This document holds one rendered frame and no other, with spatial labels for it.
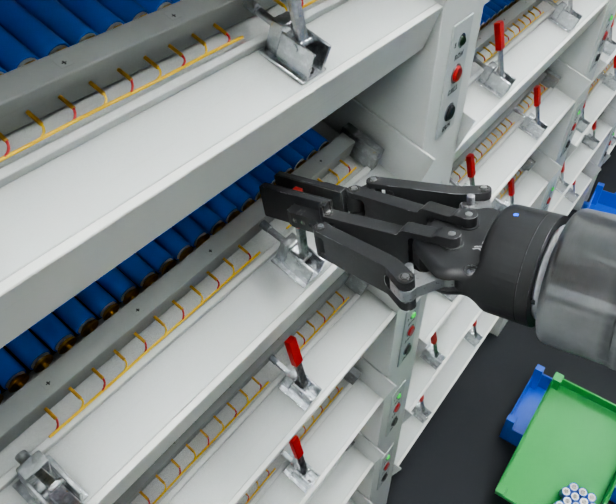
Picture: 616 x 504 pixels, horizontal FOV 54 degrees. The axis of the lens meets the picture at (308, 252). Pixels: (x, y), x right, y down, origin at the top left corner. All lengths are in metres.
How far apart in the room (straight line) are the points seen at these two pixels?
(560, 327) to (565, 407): 1.19
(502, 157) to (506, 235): 0.72
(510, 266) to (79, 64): 0.27
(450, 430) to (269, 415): 0.95
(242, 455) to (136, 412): 0.22
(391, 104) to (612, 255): 0.33
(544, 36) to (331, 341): 0.59
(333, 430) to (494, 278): 0.57
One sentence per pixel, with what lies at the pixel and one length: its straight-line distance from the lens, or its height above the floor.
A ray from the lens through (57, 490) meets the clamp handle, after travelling 0.44.
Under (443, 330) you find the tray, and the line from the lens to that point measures 1.31.
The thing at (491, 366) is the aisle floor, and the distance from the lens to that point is 1.73.
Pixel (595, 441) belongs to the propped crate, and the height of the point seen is 0.10.
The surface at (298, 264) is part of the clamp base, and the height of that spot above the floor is 0.96.
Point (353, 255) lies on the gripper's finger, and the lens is 0.42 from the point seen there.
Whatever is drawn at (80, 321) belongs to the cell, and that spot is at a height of 0.99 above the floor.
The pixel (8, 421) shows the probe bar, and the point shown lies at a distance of 0.45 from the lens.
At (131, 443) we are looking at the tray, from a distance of 0.47.
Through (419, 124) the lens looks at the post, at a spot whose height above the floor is 1.01.
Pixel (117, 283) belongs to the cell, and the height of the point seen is 0.99.
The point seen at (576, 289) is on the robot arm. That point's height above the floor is 1.09.
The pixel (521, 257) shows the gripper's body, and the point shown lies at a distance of 0.38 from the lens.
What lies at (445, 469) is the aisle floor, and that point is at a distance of 1.53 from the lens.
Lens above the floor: 1.33
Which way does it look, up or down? 43 degrees down
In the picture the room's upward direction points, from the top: straight up
